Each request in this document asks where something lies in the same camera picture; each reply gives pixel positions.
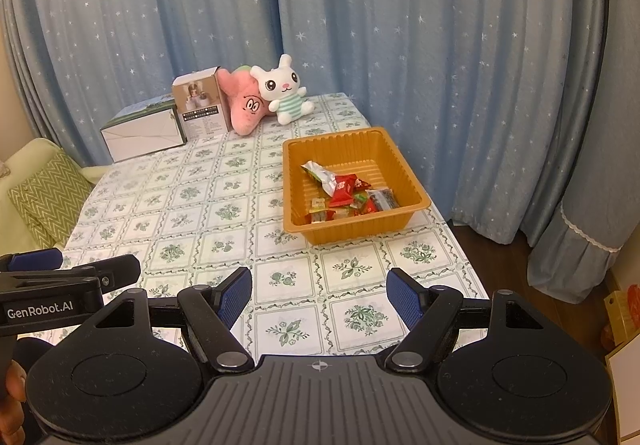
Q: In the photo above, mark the yellow box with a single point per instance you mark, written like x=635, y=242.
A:
x=622, y=317

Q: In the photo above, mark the grey blue lace trimmed curtain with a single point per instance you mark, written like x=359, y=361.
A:
x=590, y=150

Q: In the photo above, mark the white cardboard box green lid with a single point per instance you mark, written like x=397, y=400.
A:
x=145, y=135

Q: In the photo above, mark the beige product box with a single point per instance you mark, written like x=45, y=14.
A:
x=202, y=110

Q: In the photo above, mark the small red candy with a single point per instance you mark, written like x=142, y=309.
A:
x=369, y=207

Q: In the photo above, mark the green chevron cushion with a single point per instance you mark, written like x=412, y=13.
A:
x=37, y=232
x=50, y=190

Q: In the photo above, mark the person's left hand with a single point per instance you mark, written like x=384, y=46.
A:
x=15, y=395

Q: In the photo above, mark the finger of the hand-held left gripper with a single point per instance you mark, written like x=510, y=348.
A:
x=117, y=272
x=35, y=259

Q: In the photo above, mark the clear dark snack packet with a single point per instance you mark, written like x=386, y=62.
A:
x=385, y=200

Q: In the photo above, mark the red square snack packet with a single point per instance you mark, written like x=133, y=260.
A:
x=342, y=190

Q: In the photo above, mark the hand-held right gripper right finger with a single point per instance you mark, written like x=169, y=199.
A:
x=405, y=297

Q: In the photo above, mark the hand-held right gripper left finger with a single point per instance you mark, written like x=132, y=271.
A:
x=235, y=297

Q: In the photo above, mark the white bunny plush toy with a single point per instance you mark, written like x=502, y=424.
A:
x=282, y=92

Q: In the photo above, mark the pink plush toy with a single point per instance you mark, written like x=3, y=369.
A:
x=245, y=105

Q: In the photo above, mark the white framed board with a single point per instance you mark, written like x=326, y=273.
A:
x=627, y=390

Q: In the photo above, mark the orange plastic tray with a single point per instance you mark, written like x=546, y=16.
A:
x=300, y=175

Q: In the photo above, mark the red gold snack packet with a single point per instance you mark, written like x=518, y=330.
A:
x=320, y=216

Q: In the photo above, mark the blue star curtain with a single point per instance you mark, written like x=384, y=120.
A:
x=125, y=15
x=425, y=50

